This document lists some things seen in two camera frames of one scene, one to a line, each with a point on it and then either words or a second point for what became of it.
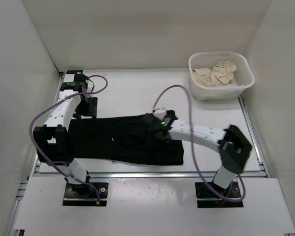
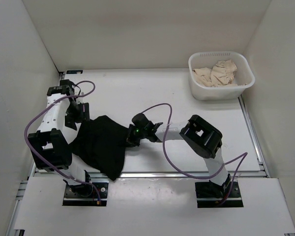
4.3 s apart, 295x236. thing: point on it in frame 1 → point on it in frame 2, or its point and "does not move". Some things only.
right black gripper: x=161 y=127 → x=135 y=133
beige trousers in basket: x=222 y=74 does not move
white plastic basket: x=219 y=75 does not move
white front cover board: x=148 y=206 does not move
